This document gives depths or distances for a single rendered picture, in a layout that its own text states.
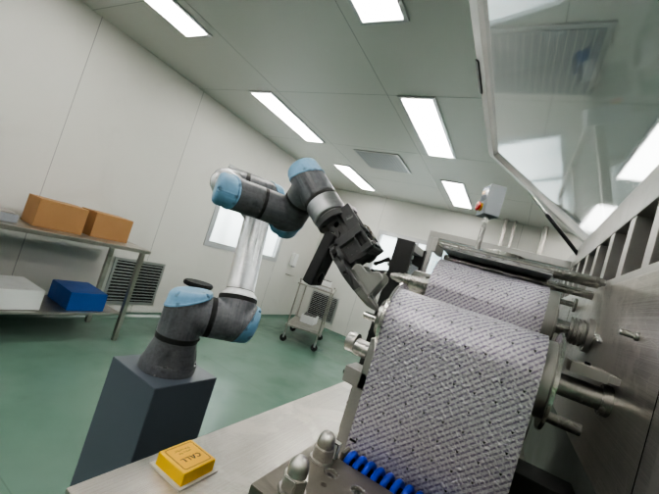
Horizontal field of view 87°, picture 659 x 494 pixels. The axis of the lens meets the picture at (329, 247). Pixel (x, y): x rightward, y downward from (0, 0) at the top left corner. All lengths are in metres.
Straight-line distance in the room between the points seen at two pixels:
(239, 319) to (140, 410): 0.32
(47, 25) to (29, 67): 0.37
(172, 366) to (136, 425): 0.15
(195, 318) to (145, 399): 0.22
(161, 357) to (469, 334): 0.77
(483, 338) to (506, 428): 0.12
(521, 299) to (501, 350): 0.26
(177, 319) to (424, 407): 0.67
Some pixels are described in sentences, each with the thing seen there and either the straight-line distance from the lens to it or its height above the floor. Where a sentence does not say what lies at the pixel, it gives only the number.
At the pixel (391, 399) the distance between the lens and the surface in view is 0.62.
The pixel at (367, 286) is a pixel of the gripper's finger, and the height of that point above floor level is 1.30.
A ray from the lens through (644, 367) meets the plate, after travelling 0.57.
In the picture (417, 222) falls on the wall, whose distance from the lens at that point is 6.51.
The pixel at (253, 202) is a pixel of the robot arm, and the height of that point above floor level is 1.39.
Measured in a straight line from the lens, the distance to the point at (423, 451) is 0.63.
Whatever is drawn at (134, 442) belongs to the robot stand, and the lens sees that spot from 1.07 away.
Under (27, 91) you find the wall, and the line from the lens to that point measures 3.93.
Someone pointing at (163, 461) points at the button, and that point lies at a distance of 0.74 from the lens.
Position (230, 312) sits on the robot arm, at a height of 1.10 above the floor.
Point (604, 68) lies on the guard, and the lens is 0.81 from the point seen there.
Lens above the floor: 1.32
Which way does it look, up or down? 2 degrees up
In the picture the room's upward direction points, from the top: 17 degrees clockwise
